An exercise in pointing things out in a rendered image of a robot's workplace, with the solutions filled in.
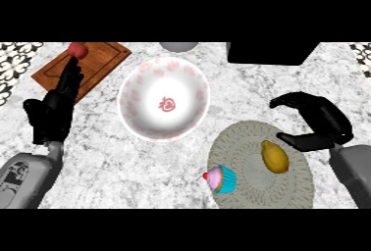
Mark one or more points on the round grey object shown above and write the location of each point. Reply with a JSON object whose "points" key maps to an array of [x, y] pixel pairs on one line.
{"points": [[179, 46]]}

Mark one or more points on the red apple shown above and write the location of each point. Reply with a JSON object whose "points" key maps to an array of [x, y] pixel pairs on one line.
{"points": [[77, 50]]}

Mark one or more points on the yellow lemon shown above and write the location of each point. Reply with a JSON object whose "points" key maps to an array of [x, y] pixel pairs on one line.
{"points": [[274, 157]]}

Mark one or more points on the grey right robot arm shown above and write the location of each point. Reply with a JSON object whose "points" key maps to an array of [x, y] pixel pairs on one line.
{"points": [[352, 175]]}

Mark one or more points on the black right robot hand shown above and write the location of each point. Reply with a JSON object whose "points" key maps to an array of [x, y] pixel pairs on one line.
{"points": [[318, 114]]}

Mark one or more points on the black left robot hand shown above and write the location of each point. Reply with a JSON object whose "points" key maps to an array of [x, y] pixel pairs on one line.
{"points": [[52, 111]]}

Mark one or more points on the pink cupcake with blue wrapper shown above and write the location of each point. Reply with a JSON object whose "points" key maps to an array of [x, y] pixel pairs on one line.
{"points": [[220, 179]]}

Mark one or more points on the black box appliance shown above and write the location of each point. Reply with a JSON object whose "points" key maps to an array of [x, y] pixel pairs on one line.
{"points": [[271, 53]]}

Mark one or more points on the round grey woven placemat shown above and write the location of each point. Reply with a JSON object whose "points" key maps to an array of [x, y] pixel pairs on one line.
{"points": [[251, 189]]}

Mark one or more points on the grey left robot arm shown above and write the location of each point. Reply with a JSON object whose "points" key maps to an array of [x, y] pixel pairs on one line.
{"points": [[27, 178]]}

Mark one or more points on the brown wooden cutting board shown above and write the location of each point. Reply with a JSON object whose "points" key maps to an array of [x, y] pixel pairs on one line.
{"points": [[99, 65]]}

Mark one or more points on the white bowl with pink print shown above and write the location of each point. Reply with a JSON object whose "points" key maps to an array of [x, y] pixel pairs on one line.
{"points": [[164, 99]]}

